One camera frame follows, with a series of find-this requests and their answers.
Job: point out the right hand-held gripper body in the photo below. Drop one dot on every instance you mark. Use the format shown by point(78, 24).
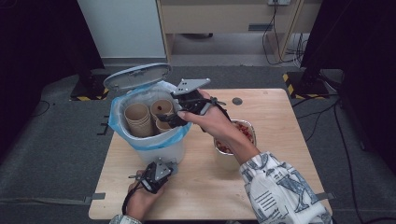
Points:
point(190, 84)

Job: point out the person's right hand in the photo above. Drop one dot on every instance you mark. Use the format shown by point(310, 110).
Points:
point(214, 119)

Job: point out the light wooden desk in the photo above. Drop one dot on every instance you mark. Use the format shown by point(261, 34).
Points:
point(218, 18)

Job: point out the white pedal trash can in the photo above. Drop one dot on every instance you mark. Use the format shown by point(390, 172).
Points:
point(137, 76)

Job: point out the black curtain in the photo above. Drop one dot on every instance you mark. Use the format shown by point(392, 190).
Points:
point(37, 46)
point(358, 46)

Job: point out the striped black stand base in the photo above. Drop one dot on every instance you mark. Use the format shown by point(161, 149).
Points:
point(90, 90)
point(306, 88)

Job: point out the brown paper cup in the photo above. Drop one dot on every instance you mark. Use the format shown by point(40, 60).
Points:
point(162, 127)
point(162, 107)

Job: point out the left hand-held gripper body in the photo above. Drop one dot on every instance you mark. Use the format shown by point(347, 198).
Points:
point(162, 171)

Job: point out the stack of paper cups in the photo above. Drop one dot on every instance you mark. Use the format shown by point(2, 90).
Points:
point(138, 119)

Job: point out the grey round table grommet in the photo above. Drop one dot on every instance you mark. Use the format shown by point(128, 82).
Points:
point(237, 101)

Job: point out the white cabinet panel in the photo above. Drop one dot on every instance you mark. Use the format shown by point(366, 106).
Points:
point(121, 28)

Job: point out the blue trash bag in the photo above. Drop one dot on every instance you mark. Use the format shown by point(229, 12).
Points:
point(115, 124)

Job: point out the grey tape piece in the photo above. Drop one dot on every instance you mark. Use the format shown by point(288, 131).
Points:
point(326, 196)
point(96, 197)

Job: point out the bowl of red fruit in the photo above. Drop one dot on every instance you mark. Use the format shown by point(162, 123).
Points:
point(246, 129)

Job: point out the person's left hand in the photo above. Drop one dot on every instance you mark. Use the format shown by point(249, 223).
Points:
point(140, 200)

